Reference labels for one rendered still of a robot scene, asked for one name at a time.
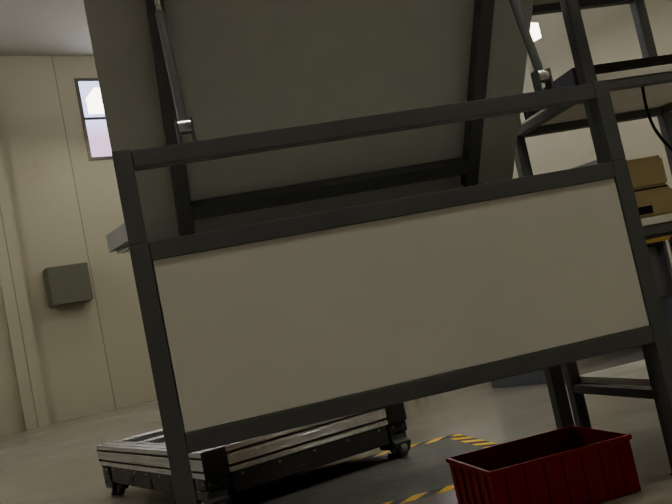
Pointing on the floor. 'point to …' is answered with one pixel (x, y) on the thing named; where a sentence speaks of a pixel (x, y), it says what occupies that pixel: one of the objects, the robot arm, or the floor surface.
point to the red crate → (548, 469)
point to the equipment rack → (545, 123)
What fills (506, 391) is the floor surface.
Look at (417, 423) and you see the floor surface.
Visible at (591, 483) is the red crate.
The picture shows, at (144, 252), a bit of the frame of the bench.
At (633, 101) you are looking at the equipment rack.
